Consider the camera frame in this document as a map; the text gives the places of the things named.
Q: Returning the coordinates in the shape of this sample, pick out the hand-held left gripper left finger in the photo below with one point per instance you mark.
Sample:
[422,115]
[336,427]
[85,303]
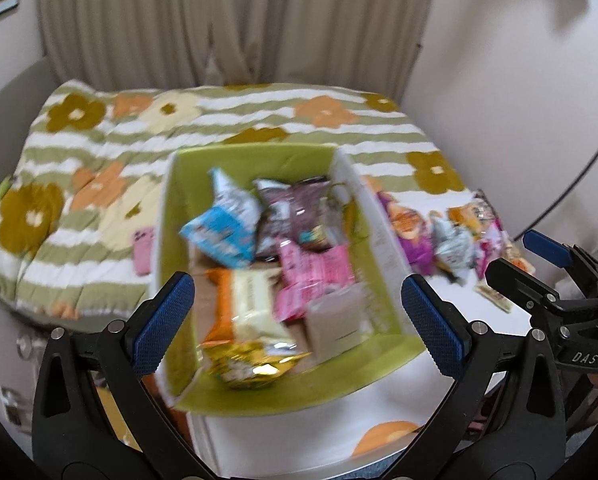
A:
[161,327]

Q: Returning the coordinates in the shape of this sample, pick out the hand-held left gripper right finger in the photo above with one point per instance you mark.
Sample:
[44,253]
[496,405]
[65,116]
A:
[431,327]

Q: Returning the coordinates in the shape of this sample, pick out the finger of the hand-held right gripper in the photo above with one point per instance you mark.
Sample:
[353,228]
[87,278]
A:
[546,249]
[524,285]

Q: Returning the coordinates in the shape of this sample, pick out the orange cream snack bar packet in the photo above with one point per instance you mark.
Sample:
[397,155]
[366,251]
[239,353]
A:
[249,305]

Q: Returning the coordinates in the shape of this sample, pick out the gold snack packet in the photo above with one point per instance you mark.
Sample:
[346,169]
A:
[249,365]

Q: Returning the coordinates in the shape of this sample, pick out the small beige box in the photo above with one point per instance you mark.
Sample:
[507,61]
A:
[334,325]

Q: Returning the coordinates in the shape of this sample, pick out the light blue snack packet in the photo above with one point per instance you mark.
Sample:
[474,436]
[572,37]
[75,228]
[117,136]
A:
[224,230]

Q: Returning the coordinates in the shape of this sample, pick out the pink snack packet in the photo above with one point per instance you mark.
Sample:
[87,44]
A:
[309,280]
[494,247]

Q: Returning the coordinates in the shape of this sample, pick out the maroon snack packet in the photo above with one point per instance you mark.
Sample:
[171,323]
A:
[289,210]

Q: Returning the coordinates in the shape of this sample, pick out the green cardboard box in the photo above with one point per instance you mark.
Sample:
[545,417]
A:
[279,160]

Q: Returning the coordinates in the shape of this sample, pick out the small pink pouch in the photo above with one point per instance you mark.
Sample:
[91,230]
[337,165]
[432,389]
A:
[144,252]

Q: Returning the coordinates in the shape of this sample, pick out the silver snack packet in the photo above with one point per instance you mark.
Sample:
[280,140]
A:
[451,250]

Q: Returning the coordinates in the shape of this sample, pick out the orange white snack bag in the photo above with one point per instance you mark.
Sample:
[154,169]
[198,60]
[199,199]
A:
[466,215]

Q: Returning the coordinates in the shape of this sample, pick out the purple snack packet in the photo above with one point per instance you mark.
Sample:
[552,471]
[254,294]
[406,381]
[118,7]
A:
[409,230]

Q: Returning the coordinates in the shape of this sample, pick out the floral striped blanket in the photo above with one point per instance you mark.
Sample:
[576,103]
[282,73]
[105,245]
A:
[79,160]

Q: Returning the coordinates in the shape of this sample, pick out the grey headboard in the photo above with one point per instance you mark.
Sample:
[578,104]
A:
[9,100]

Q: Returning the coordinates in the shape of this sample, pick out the beige curtain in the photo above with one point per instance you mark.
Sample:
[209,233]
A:
[229,20]

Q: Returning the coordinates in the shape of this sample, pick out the wall outlet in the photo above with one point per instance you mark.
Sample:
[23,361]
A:
[11,402]

